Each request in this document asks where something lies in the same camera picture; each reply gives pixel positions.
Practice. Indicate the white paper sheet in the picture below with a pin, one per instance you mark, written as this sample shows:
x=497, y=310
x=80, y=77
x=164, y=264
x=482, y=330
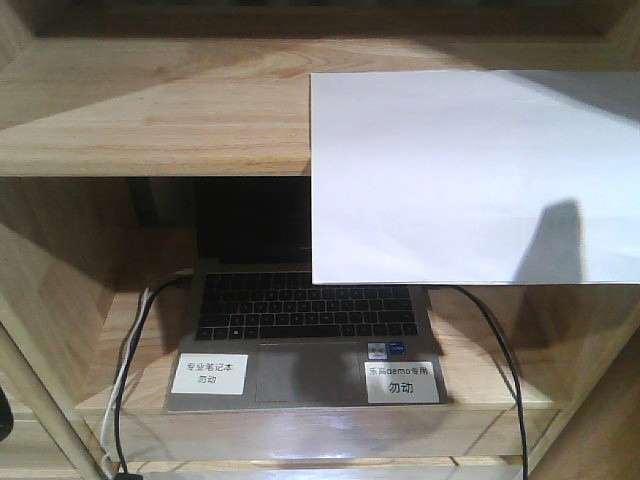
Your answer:
x=475, y=177

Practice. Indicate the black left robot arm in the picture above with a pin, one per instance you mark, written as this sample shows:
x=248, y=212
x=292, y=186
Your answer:
x=6, y=416

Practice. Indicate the grey open laptop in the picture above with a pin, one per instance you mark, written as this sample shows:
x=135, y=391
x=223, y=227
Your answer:
x=253, y=293

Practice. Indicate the white laptop label right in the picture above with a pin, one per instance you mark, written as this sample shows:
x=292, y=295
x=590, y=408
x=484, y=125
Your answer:
x=401, y=382

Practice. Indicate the white laptop label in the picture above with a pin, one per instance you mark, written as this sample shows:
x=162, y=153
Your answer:
x=401, y=382
x=210, y=374

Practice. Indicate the white laptop label left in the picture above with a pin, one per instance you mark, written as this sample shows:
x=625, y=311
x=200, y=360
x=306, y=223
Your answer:
x=210, y=374

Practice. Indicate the cream diagonal pole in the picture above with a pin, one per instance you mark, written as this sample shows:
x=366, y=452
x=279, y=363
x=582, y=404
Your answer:
x=51, y=417

